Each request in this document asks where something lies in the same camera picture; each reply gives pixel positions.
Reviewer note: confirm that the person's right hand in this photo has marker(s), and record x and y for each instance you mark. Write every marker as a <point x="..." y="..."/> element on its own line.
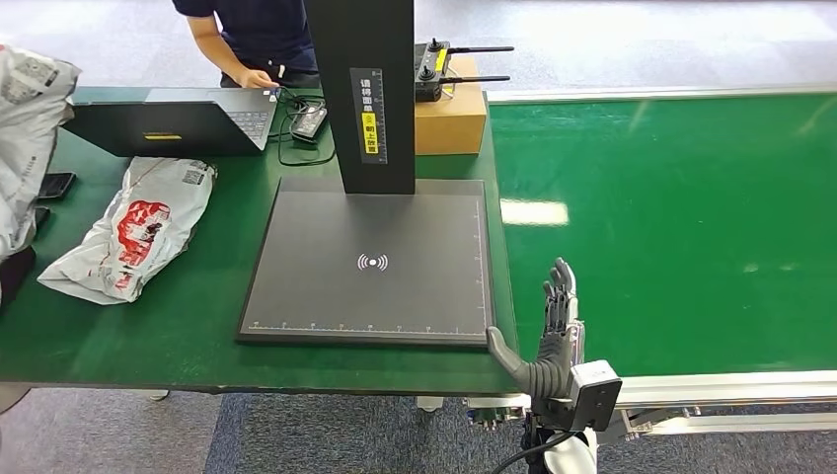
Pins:
<point x="255" y="78"/>

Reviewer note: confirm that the black remote controller with antennas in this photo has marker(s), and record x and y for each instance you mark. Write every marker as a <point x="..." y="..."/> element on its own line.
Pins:
<point x="431" y="70"/>

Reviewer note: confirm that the dark grey laptop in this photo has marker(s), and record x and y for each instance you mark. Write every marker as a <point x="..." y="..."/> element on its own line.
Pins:
<point x="170" y="127"/>

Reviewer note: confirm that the black flat case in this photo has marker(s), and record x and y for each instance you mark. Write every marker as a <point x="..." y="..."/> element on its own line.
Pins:
<point x="41" y="216"/>

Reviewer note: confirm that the brown cardboard box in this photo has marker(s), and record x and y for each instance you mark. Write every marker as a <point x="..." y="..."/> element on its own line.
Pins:
<point x="451" y="123"/>

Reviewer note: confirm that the green conveyor belt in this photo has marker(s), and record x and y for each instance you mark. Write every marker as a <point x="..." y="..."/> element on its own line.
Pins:
<point x="686" y="196"/>

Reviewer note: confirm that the black power adapter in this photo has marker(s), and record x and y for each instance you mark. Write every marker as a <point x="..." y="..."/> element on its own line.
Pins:
<point x="309" y="122"/>

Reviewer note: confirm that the person's right forearm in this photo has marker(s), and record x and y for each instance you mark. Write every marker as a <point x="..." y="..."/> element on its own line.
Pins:
<point x="218" y="50"/>

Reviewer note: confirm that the black smartphone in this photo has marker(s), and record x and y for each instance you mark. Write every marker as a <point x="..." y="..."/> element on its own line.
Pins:
<point x="57" y="185"/>

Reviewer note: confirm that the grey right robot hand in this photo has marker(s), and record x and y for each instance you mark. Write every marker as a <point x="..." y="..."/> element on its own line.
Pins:
<point x="552" y="366"/>

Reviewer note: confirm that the aluminium conveyor frame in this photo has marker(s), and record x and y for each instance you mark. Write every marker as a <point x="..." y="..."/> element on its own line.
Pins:
<point x="758" y="386"/>

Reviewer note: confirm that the white mailer bag red print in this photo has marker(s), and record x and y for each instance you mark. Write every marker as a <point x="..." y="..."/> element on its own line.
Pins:
<point x="137" y="229"/>
<point x="26" y="150"/>

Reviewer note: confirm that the white table foot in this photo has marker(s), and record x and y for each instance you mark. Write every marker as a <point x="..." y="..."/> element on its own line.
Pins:
<point x="429" y="404"/>
<point x="159" y="395"/>

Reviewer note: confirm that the black bag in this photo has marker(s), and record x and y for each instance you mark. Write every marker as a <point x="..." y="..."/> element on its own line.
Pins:
<point x="14" y="278"/>

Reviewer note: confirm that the black inbound scanner machine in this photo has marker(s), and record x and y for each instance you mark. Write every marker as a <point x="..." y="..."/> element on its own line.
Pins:
<point x="373" y="275"/>

